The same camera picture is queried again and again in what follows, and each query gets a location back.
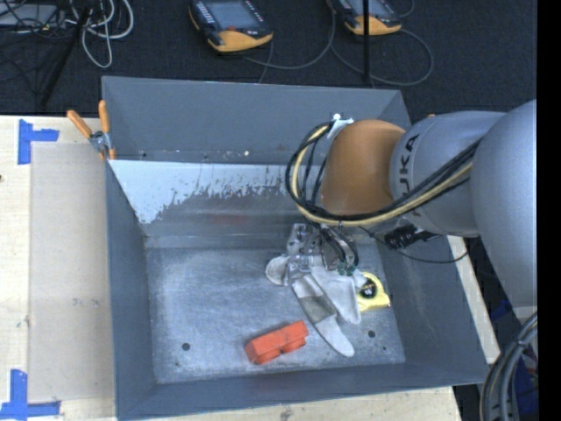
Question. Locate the grey metal bin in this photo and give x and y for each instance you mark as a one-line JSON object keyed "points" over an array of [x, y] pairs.
{"points": [[219, 296]]}

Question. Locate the pale wood board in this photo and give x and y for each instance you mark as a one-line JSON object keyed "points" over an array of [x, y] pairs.
{"points": [[66, 257]]}

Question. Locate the orange-red flat block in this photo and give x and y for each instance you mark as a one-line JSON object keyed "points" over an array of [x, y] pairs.
{"points": [[276, 342]]}

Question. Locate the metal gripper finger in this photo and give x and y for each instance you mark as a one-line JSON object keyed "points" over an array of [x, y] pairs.
{"points": [[300, 265], [300, 237]]}

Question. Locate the yellow and black tape measure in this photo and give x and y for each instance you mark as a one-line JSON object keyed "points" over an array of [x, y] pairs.
{"points": [[374, 296]]}

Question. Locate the white and grey cloth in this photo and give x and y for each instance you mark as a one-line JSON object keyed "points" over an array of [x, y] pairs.
{"points": [[331, 309]]}

